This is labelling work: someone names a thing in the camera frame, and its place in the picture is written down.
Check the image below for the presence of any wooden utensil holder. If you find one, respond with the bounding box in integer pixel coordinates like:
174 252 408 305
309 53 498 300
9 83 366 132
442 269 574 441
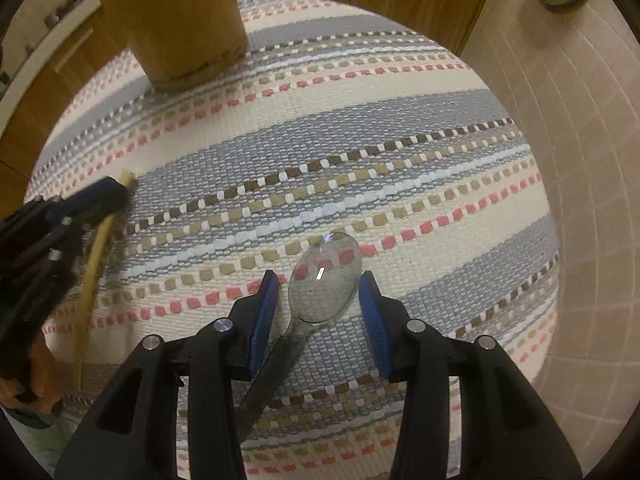
95 0 248 92

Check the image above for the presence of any striped woven mat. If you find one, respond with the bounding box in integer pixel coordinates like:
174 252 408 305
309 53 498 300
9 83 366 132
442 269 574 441
22 0 561 480

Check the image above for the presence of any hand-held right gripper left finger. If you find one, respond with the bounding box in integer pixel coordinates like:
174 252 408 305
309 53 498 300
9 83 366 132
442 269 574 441
54 270 281 480

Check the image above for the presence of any person's left hand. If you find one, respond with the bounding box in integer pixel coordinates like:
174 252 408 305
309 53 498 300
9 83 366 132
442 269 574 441
0 337 65 428

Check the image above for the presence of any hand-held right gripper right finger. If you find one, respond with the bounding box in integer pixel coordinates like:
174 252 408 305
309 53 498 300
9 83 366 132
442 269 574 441
357 270 586 480

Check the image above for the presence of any white kitchen countertop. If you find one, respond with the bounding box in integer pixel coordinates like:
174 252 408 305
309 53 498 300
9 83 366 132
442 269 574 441
0 0 103 106

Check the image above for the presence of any wooden chopstick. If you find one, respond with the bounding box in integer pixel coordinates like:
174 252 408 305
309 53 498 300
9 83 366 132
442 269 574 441
72 170 136 388

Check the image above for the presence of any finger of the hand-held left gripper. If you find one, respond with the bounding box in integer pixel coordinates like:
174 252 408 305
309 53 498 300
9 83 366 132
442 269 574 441
62 176 132 233

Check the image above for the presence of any metal spoon dark handle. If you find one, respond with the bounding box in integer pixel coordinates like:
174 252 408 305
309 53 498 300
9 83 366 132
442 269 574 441
235 231 363 436

